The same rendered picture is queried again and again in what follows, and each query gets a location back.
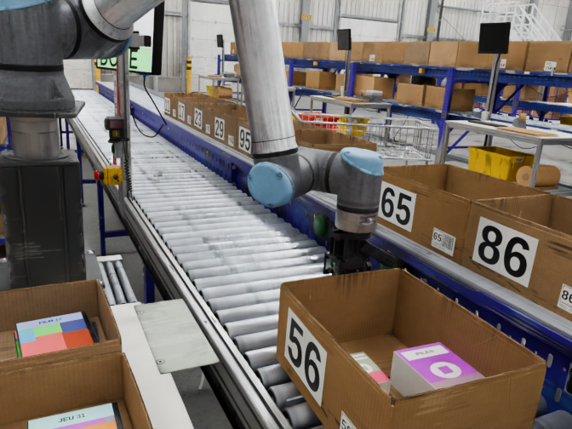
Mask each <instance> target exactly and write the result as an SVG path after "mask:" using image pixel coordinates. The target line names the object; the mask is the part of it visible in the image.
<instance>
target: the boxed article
mask: <svg viewBox="0 0 572 429"><path fill-rule="evenodd" d="M350 355H351V356H352V357H353V358H354V359H355V360H356V361H357V362H358V363H359V364H360V365H361V366H362V367H363V368H364V369H365V370H366V371H367V372H368V373H369V374H370V375H371V376H372V377H373V378H374V379H375V380H376V381H377V383H378V384H379V385H380V386H381V387H382V388H383V389H384V390H385V391H386V392H387V393H388V394H389V392H390V386H391V381H390V379H389V378H388V377H387V376H386V375H385V374H384V373H383V372H382V371H381V370H380V369H379V368H378V367H377V365H376V364H375V363H374V362H373V361H372V360H371V359H370V358H369V357H368V356H367V355H366V354H365V353H364V352H358V353H353V354H350Z"/></svg>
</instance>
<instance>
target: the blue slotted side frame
mask: <svg viewBox="0 0 572 429"><path fill-rule="evenodd" d="M95 83H96V84H97V85H98V90H99V94H101V95H102V96H104V97H105V98H106V99H108V100H109V101H111V102H112V103H113V104H114V91H112V90H110V89H109V88H107V87H105V86H103V85H101V84H99V83H97V82H95ZM130 105H133V106H134V118H136V119H137V120H139V121H140V122H142V123H143V124H145V126H147V127H149V129H152V130H153V131H154V132H156V133H157V132H158V130H159V129H160V128H161V126H162V125H163V124H164V125H163V126H162V128H161V130H160V131H159V133H158V134H160V136H162V137H163V138H164V139H166V140H168V141H170V142H171V143H173V145H175V146H178V148H180V149H181V150H182V151H183V152H185V153H186V154H188V155H189V156H192V157H194V159H195V160H197V161H198V162H200V163H201V164H203V165H204V167H208V169H211V170H212V172H215V174H218V175H219V176H220V177H223V179H224V180H227V181H228V183H231V166H232V163H234V164H236V165H237V170H238V173H237V183H236V187H237V189H238V190H241V191H242V192H243V193H246V194H247V195H248V197H252V195H251V193H249V187H248V176H249V172H250V170H251V169H252V168H253V167H252V166H250V165H248V164H246V163H244V162H243V161H241V160H239V159H237V158H235V157H234V156H232V155H230V154H228V153H226V152H224V151H222V150H221V149H219V148H217V147H215V146H213V145H211V144H209V143H208V142H206V141H204V140H202V139H200V138H198V137H197V136H195V135H194V134H191V133H189V132H187V131H185V130H184V129H182V128H180V127H178V126H176V125H175V124H173V123H171V122H169V121H167V120H166V119H164V120H165V122H166V123H167V125H166V124H165V123H164V121H163V120H162V118H161V117H159V116H158V115H157V114H155V113H153V112H150V111H148V110H147V109H146V108H144V107H142V106H139V105H138V104H136V103H134V102H133V101H130ZM142 112H143V114H142ZM168 128H169V129H168ZM207 151H209V154H208V153H207ZM216 158H217V161H216ZM218 169H219V173H218ZM244 186H245V190H244ZM252 198H253V197H252ZM253 201H256V200H255V199H254V198H253ZM298 205H299V208H298ZM264 207H265V209H270V210H271V213H274V214H277V217H278V218H283V219H284V222H287V223H290V224H291V225H292V227H294V228H297V229H299V230H300V232H301V233H302V234H306V235H307V236H308V238H310V239H311V240H315V241H316V242H317V244H319V246H324V247H325V248H326V249H327V251H329V243H330V233H331V230H332V227H333V226H334V229H339V228H337V227H336V226H335V214H336V212H334V211H333V210H331V209H329V208H327V207H325V206H323V205H322V204H320V203H318V202H316V201H314V200H312V199H310V198H309V197H307V196H305V195H301V196H299V197H298V198H296V199H294V200H292V201H291V205H290V203H288V204H285V205H282V206H278V209H276V208H270V207H266V206H264ZM297 209H298V211H297ZM317 211H319V212H320V213H322V214H324V215H326V216H328V217H329V231H328V241H327V246H326V241H325V240H323V239H322V238H320V237H319V236H317V235H316V234H315V232H314V228H313V221H314V215H315V217H316V213H317ZM286 213H287V214H286ZM293 216H294V223H293ZM300 222H301V228H300ZM309 227H310V229H309ZM308 229H309V233H308ZM365 240H367V241H369V242H370V243H372V244H374V245H375V246H377V247H379V248H381V249H386V250H389V251H391V253H392V254H394V255H396V256H397V257H399V258H401V259H402V260H403V269H404V270H405V268H406V269H407V272H409V273H411V274H412V275H414V276H415V277H417V278H419V279H420V278H421V277H422V279H423V278H425V279H426V280H427V284H428V285H430V286H431V287H433V288H434V289H436V290H438V288H439V292H440V293H442V294H444V295H446V296H447V297H449V298H450V299H451V300H453V301H455V299H456V298H457V299H458V304H459V305H461V306H463V307H465V308H466V309H467V310H468V311H470V312H472V313H474V314H475V313H476V311H478V316H479V317H480V318H482V319H483V320H484V321H485V322H488V323H489V324H491V325H492V326H494V327H495V328H497V326H498V323H499V324H500V326H501V327H500V331H501V332H503V333H504V334H506V335H508V336H509V337H510V336H511V337H512V339H514V340H515V341H516V342H518V343H519V344H521V342H522V338H524V339H525V340H526V342H525V347H526V348H528V349H529V350H531V351H532V352H533V353H535V351H537V354H536V353H535V354H536V355H538V356H539V357H541V358H543V359H544V360H546V364H547V360H548V357H549V354H552V355H553V360H552V366H551V368H550V367H548V366H546V375H545V379H544V382H543V384H545V386H542V389H541V395H542V396H543V398H544V399H545V400H546V406H547V409H546V413H545V415H547V414H550V413H552V412H555V411H557V410H563V411H566V412H568V413H570V414H571V415H572V396H571V395H569V394H568V393H567V392H565V391H564V387H565V383H566V380H567V376H568V372H569V366H570V364H571V363H572V340H569V339H568V338H566V337H564V336H562V335H560V334H559V333H557V332H555V331H553V330H551V329H549V328H548V327H546V326H544V325H542V324H540V323H538V322H536V321H535V320H533V319H531V318H530V317H527V316H525V315H523V314H522V313H520V312H518V311H516V310H514V309H512V308H511V307H509V306H507V305H505V304H503V303H501V302H500V301H498V300H496V299H494V298H492V297H491V296H489V295H487V294H485V293H483V292H482V291H480V290H478V289H475V288H473V287H472V286H471V285H469V284H467V283H464V282H463V281H461V280H460V279H458V278H456V277H454V276H452V275H450V274H448V273H447V272H444V271H443V270H441V269H439V268H437V267H435V266H434V265H432V264H430V263H428V262H426V261H424V260H423V259H421V258H419V257H417V256H415V255H413V254H411V253H410V252H408V251H406V250H405V249H402V248H400V247H398V246H397V245H396V244H394V243H391V242H389V241H387V240H386V239H384V238H383V237H380V236H378V235H377V234H375V233H373V232H372V235H371V238H369V239H365ZM563 368H565V369H566V371H564V370H563ZM558 388H560V389H561V391H562V393H561V397H560V400H559V402H558V401H557V400H556V398H555V397H556V393H557V389H558Z"/></svg>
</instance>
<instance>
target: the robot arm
mask: <svg viewBox="0 0 572 429"><path fill-rule="evenodd" d="M163 1H164V0H0V109H3V110H10V111H27V112H42V111H58V110H65V109H70V108H73V107H74V106H75V98H74V95H73V93H72V90H71V88H70V86H69V83H68V82H67V80H66V76H65V73H64V63H63V60H109V59H112V58H117V57H118V56H120V55H122V54H123V53H124V52H125V51H126V50H127V49H128V47H129V45H130V43H131V40H132V33H133V31H134V23H135V22H136V21H137V20H139V19H140V18H141V17H143V16H144V15H145V14H147V13H148V12H150V11H151V10H152V9H154V8H155V7H157V6H158V4H160V3H161V2H163ZM228 1H229V6H230V11H231V17H232V27H233V32H234V37H235V43H236V49H237V58H238V64H239V69H240V74H241V79H242V85H243V95H244V100H245V105H246V111H247V116H248V122H249V132H250V137H251V142H252V147H253V150H252V155H253V161H254V167H253V168H252V169H251V170H250V172H249V176H248V187H249V191H250V193H251V195H252V197H253V198H254V199H255V200H256V201H257V202H258V203H260V204H262V205H264V206H266V207H270V208H275V207H278V206H282V205H285V204H288V203H290V202H291V201H292V200H294V199H296V198H298V197H299V196H301V195H304V194H306V193H308V192H310V191H317V192H326V193H331V194H335V195H337V204H336V214H335V226H336V227H337V228H339V229H334V230H331V233H330V243H329V252H326V253H325V254H324V263H323V274H330V273H332V274H331V276H334V275H340V274H347V273H354V272H368V271H372V264H371V261H370V258H369V257H370V256H371V257H373V258H375V259H376V260H377V261H378V262H380V264H381V265H383V266H386V267H387V266H389V267H391V268H393V267H394V265H395V264H396V262H397V260H398V259H397V258H396V257H394V254H392V253H391V251H389V250H386V249H381V248H379V247H377V246H375V245H374V244H372V243H370V242H369V241H367V240H365V239H369V238H371V235H372V232H373V231H375V230H376V227H377V220H378V213H379V205H380V191H381V184H382V176H383V175H384V171H383V168H384V159H383V157H382V156H381V155H380V154H379V153H377V152H373V151H370V150H366V149H359V148H355V147H346V148H343V149H342V150H341V151H340V152H331V151H325V150H318V149H312V148H307V147H304V146H297V144H296V142H295V132H294V125H293V119H292V113H291V107H290V101H289V90H288V84H287V78H286V71H285V65H284V59H283V48H282V42H281V36H280V30H279V24H278V17H277V6H276V1H275V0H228ZM329 258H330V259H331V260H332V261H330V265H331V267H328V269H325V267H326V259H329Z"/></svg>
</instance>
